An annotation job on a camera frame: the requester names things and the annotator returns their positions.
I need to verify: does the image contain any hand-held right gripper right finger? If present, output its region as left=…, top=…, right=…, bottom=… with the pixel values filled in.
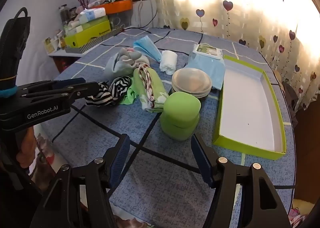
left=191, top=133, right=292, bottom=228

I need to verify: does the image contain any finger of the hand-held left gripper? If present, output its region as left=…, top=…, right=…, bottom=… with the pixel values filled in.
left=22, top=82, right=100, bottom=101
left=19, top=77, right=87, bottom=93

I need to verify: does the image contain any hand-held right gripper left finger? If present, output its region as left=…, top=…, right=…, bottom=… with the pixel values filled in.
left=30, top=133, right=131, bottom=228

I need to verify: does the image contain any black white striped cloth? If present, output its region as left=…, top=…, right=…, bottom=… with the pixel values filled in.
left=86, top=76, right=133, bottom=107

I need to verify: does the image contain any pale blue grey cloth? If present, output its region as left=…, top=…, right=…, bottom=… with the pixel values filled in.
left=104, top=59, right=135, bottom=80

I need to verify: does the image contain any light green cloth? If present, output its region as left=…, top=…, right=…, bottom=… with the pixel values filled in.
left=119, top=85, right=140, bottom=105

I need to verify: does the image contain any braided red white cord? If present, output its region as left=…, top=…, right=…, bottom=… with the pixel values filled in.
left=137, top=64, right=157, bottom=108

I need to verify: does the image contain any lime green cardboard box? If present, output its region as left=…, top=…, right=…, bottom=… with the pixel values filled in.
left=212, top=55, right=287, bottom=160

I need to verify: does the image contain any green towel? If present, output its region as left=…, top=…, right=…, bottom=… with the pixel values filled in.
left=133, top=65, right=170, bottom=113

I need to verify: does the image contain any blue face mask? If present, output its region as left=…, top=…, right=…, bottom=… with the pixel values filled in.
left=133, top=36, right=162, bottom=63

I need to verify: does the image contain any white towel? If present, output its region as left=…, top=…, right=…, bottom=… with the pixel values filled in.
left=159, top=50, right=178, bottom=75

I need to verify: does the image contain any person's left hand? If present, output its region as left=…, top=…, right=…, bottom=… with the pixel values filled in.
left=16, top=127, right=37, bottom=169

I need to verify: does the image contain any white shelf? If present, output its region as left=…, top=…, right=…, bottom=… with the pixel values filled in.
left=49, top=49, right=85, bottom=58

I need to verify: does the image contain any blue checked tablecloth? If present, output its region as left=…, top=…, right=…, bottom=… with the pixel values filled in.
left=44, top=27, right=297, bottom=226

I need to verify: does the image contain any floral bed sheet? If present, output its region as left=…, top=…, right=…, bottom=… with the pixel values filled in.
left=29, top=128, right=73, bottom=178

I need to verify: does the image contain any small yellow box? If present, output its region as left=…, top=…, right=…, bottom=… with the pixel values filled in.
left=44, top=38, right=59, bottom=53

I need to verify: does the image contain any lime green shoe box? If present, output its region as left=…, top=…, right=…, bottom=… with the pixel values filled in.
left=64, top=20, right=112, bottom=48

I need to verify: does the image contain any striped patterned box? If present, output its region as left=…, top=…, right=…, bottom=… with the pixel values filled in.
left=65, top=28, right=123, bottom=54

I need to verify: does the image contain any pale green long box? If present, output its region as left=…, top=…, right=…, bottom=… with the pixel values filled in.
left=67, top=15, right=110, bottom=35

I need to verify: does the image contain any dark glass jar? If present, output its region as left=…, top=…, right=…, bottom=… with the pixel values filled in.
left=59, top=5, right=70, bottom=27

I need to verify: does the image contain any blue white tissue pack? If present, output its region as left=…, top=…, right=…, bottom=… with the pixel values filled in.
left=80, top=7, right=107, bottom=25

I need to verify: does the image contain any clear plastic bowl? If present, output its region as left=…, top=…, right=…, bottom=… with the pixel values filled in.
left=171, top=67, right=213, bottom=99

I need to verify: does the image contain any clear plastic storage box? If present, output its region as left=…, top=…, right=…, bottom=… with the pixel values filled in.
left=107, top=9, right=133, bottom=30

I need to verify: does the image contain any orange plastic basket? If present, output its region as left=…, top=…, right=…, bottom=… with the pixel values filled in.
left=87, top=0, right=133, bottom=16

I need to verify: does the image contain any blue wet wipes pack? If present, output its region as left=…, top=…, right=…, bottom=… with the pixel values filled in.
left=186, top=44, right=227, bottom=91

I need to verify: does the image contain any dark clothing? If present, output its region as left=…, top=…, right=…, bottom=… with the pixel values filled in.
left=282, top=82, right=300, bottom=113

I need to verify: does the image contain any heart print curtain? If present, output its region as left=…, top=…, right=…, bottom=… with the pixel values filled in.
left=147, top=0, right=320, bottom=108

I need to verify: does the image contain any black cable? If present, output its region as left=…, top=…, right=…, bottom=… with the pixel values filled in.
left=132, top=0, right=158, bottom=30

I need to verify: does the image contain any white power cable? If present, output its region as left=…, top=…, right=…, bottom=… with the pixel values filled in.
left=139, top=0, right=155, bottom=28

